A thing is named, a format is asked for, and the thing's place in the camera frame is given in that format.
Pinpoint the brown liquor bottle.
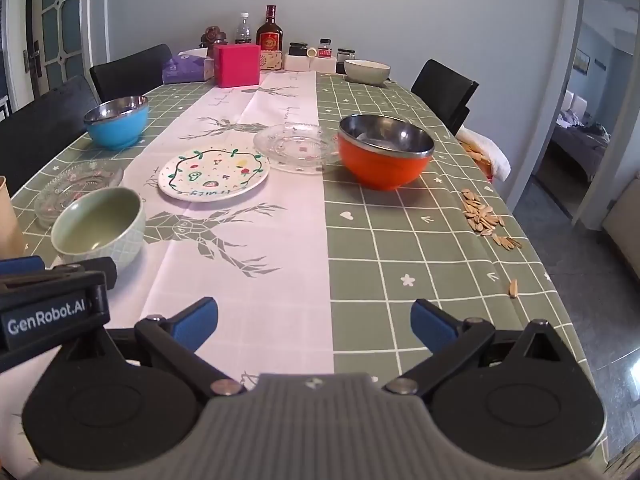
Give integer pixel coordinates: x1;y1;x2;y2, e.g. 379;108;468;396
256;5;284;53

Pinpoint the purple tissue pack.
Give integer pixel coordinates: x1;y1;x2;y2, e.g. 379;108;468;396
162;47;216;84

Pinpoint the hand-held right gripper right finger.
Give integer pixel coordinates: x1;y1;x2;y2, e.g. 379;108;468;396
384;299;573;401

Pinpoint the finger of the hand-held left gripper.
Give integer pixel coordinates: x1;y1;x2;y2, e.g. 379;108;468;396
47;257;118;292
0;255;46;278

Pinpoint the black chair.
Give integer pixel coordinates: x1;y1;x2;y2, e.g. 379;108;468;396
90;43;173;103
411;59;479;136
0;75;98;196

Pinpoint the pink box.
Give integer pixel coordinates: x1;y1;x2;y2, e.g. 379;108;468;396
213;43;261;88

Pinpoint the grey bed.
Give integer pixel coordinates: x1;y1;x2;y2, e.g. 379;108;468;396
550;110;613;181

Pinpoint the white painted fruit plate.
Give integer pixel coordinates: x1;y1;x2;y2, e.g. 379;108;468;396
158;142;271;201

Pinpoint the pale ceramic bowl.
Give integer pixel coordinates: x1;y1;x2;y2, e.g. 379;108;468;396
344;59;391;85

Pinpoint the clear glass flowered plate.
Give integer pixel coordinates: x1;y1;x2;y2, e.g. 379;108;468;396
34;160;124;227
253;123;342;175

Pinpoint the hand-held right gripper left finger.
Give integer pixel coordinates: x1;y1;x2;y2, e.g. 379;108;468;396
107;296;247;402

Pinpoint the blue steel-lined bowl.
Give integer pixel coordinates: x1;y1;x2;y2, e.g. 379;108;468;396
83;95;151;150

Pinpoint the white glazed door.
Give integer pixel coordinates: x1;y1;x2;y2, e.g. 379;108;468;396
0;0;108;111

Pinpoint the tan paper cup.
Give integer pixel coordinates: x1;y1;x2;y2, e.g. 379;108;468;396
0;176;26;258

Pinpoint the green ceramic bowl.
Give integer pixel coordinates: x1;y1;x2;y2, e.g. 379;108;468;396
51;187;147;271

